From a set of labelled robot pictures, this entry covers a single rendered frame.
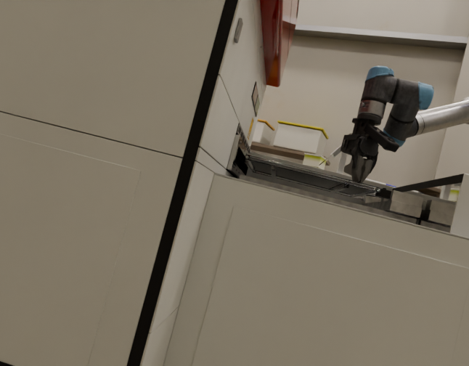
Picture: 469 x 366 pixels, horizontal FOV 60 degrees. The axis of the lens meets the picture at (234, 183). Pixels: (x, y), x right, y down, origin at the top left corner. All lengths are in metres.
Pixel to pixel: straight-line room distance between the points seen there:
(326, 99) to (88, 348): 4.10
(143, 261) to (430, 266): 0.58
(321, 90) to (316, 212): 3.81
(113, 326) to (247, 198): 0.37
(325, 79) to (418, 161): 1.31
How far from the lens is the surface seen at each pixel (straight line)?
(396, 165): 4.38
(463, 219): 1.02
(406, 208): 1.16
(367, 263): 0.90
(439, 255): 0.94
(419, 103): 1.31
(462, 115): 1.55
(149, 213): 0.71
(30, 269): 0.80
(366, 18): 4.93
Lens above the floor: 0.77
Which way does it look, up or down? 3 degrees up
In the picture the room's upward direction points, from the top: 15 degrees clockwise
